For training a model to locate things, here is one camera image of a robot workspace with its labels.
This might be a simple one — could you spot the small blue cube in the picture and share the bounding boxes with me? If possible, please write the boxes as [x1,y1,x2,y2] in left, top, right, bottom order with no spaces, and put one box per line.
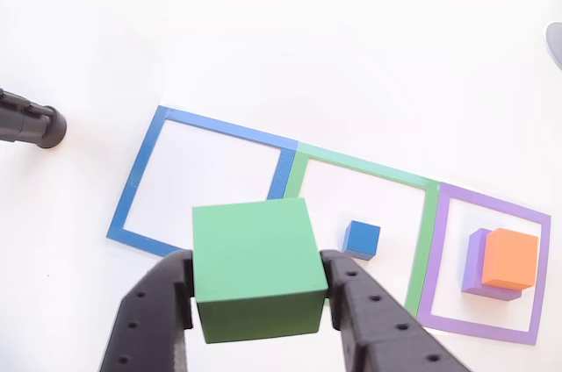
[341,219,382,262]

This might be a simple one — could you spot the purple square block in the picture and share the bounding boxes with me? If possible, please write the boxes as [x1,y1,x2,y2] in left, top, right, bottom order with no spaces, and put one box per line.
[460,227,524,304]

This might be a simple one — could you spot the green square block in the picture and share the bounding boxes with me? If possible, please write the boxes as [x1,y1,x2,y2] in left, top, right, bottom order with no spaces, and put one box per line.
[191,197,331,345]

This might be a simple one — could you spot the orange square block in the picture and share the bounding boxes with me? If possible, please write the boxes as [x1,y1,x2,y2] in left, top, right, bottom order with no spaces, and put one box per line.
[480,227,540,292]

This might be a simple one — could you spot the green square frame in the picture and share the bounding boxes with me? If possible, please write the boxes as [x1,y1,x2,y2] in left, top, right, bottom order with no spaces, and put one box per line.
[282,140,442,318]

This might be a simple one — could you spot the blue square frame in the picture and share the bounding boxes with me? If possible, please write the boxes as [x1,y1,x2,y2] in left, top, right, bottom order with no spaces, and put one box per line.
[105,104,300,260]

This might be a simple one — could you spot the purple square frame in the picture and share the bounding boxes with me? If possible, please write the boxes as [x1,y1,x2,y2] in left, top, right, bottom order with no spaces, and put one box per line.
[415,180,552,347]

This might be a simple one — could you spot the black camera tripod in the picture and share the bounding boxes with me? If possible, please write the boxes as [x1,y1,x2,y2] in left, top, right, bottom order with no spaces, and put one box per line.
[0,87,68,150]

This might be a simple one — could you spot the round silver cable grommet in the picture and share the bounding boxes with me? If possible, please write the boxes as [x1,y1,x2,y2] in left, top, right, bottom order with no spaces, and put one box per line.
[544,21,562,73]

